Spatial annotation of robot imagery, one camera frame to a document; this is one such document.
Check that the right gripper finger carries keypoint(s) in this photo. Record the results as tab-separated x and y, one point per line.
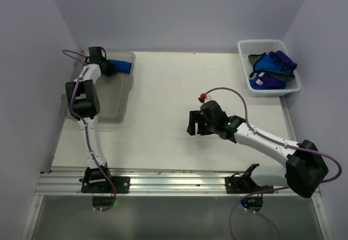
202	126
194	123

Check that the aluminium rail frame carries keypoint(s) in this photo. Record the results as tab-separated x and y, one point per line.
194	168

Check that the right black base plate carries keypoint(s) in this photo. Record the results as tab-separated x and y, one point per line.
242	184

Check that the grey towel in basket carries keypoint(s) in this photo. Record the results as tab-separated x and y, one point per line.
276	64

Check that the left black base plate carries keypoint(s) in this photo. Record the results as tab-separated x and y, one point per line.
121	184

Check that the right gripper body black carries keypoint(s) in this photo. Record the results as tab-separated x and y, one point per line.
212	125

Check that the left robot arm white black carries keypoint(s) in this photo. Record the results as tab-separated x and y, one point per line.
84	106

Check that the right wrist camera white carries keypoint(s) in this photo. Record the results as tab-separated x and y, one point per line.
203	98

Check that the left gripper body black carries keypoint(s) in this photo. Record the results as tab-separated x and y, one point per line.
110	69

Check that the blue towel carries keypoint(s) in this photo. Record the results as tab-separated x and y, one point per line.
257	62
122	66

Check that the purple towel in basket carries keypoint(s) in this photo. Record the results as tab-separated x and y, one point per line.
278	70

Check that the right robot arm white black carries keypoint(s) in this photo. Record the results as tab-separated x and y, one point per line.
300	167

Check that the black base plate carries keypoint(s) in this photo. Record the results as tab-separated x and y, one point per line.
242	184
121	184

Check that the blue towel in basket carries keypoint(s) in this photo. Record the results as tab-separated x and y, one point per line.
257	62

